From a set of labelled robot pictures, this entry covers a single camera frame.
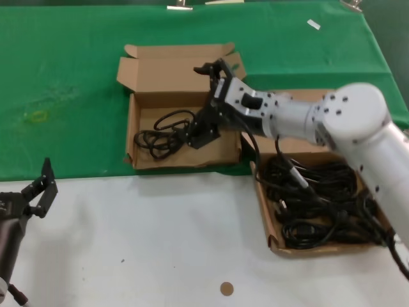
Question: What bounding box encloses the green table cloth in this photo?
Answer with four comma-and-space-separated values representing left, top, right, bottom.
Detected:
0, 0, 409, 182

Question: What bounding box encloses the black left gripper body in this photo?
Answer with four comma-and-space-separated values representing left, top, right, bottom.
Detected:
0, 191, 31, 222

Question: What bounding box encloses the open brown cardboard box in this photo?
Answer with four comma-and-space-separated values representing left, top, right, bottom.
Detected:
115, 42, 247, 171
239, 88, 397, 260

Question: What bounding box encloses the black power cable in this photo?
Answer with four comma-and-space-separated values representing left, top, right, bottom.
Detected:
332, 188, 394, 248
282, 220, 344, 250
263, 155, 359, 206
134, 109, 199, 161
273, 191, 323, 225

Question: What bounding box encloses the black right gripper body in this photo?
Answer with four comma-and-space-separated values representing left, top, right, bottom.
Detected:
206, 78, 266, 139

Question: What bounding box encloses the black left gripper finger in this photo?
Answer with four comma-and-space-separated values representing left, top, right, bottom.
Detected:
21, 157, 54, 201
31, 180, 59, 219

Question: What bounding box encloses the left arm cable connector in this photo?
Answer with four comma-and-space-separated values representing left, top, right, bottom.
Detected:
7, 283, 31, 307

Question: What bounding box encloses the plain black robot cable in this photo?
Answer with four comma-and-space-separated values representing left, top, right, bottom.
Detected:
242, 123, 262, 182

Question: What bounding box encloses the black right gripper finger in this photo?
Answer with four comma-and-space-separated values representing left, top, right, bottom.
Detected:
193, 58, 234, 97
187, 107, 222, 150

